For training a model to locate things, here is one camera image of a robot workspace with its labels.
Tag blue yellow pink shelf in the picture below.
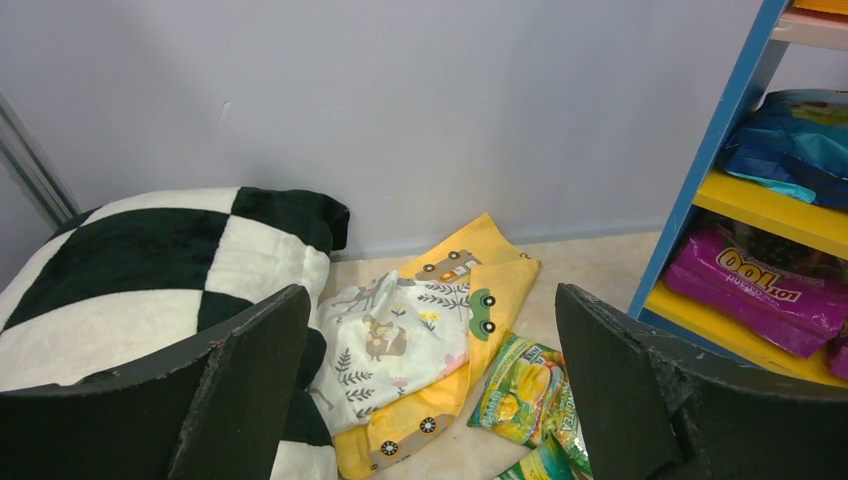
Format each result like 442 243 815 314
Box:
629 1 847 387

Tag yellow white printed cloth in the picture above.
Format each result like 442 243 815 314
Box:
308 214 541 479

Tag black white checkered pillow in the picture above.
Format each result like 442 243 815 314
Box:
1 187 350 479

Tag orange candy bag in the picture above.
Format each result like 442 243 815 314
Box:
792 0 848 15

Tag purple candy bag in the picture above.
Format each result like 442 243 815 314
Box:
663 224 847 358
827 324 848 380

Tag green yellow candy bag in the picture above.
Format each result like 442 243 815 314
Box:
467 331 593 478

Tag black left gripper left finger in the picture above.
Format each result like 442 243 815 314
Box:
1 285 310 479

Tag blue candy bag upper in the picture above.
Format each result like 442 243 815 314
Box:
718 89 847 210

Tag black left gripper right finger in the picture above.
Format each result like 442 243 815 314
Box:
555 284 847 479

